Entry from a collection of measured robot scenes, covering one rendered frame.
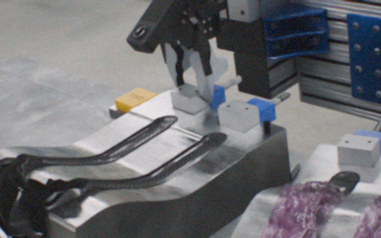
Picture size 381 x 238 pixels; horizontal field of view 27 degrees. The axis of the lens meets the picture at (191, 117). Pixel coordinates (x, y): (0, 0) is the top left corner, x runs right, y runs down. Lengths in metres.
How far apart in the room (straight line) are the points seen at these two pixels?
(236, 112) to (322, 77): 0.50
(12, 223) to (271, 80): 0.71
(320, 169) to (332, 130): 1.88
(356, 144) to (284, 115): 2.02
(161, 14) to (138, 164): 0.22
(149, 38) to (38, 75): 0.64
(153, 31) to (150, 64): 2.64
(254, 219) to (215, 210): 0.14
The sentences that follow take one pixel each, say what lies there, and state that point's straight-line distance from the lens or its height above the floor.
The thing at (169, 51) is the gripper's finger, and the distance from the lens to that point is 1.26.
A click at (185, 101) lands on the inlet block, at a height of 0.91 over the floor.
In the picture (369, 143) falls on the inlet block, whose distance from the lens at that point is 1.14.
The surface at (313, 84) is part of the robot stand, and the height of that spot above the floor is 0.73.
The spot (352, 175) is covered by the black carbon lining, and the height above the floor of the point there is 0.85.
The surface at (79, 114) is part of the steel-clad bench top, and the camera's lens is 1.54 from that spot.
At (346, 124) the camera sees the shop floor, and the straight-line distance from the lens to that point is 3.04.
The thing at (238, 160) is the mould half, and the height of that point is 0.89.
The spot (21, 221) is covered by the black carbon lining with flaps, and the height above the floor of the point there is 0.87.
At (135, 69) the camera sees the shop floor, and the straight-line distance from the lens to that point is 3.78.
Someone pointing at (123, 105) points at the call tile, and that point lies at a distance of 1.46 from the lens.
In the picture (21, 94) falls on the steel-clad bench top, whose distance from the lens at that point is 1.69.
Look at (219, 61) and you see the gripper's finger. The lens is 1.25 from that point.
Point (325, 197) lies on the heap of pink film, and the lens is 0.98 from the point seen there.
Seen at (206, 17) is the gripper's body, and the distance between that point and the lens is 1.21.
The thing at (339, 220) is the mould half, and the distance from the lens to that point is 0.96.
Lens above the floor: 1.45
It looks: 27 degrees down
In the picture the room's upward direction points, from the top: 9 degrees counter-clockwise
